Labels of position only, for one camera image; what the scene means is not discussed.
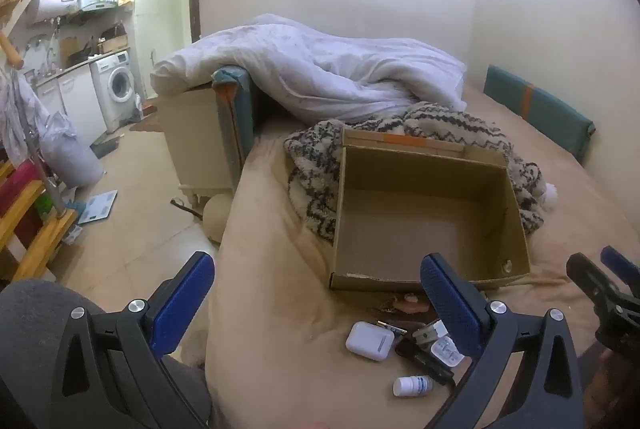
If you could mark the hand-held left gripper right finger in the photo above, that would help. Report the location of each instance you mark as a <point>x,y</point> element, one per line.
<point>452,304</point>

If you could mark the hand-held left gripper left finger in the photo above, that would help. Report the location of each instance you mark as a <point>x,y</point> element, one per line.
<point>182,304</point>

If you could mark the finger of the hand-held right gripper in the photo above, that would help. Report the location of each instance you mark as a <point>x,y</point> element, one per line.
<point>621,265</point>
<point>600,294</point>

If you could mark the translucent pink gua sha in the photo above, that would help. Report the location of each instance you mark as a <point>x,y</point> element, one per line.
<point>412,305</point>

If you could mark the small silver metal tool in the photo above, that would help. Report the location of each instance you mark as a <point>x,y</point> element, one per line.
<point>424,335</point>

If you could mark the white blue-printed small pack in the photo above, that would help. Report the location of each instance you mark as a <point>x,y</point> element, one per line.
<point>446,351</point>

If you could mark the small gold-tipped stick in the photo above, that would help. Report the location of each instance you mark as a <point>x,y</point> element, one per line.
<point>391,328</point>

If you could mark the white earbuds case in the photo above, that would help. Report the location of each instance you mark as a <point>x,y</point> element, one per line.
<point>370,340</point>

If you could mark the small white bottle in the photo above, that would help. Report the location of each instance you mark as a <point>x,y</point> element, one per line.
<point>407,386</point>

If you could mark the beige round object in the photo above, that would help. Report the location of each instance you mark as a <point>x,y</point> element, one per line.
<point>217,219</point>

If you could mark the bed with beige sheet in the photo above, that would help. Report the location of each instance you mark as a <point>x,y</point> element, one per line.
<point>280,309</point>

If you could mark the bathroom scale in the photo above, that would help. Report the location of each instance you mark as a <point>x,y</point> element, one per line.
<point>97,206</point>

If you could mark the yellow wooden rack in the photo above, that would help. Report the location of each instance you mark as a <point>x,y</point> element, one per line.
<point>45,239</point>

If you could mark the cream bed base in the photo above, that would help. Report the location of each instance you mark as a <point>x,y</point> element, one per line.
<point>195,144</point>

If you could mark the teal headboard cushion orange stripe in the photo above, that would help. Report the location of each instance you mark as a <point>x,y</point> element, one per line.
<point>540,109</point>

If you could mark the grey stuffed bag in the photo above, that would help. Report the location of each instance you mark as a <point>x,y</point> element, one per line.
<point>70,159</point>

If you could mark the teal footboard cushion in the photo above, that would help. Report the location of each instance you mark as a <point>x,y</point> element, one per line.
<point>235,119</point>

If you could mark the cream black zigzag blanket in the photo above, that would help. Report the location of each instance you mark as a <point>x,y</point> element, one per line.
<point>315,159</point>

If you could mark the red fabric bag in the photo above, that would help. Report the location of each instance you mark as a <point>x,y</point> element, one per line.
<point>15,194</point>

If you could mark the white kitchen base cabinets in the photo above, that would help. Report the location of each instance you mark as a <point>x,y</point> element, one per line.
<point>80,104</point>

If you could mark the white washing machine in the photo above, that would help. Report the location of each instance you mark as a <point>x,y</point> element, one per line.
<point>117,84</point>

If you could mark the hanging pale cloth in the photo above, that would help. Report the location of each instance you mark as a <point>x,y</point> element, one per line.
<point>15,119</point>

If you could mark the white duvet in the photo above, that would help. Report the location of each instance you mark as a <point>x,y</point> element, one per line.
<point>325,69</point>

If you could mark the small cardboard box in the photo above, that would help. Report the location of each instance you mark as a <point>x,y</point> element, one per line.
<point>112,44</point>

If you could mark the tall cream cupboard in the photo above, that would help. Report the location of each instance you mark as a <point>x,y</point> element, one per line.
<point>160,9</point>

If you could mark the white water heater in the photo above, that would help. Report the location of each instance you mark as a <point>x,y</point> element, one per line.
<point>52,4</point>

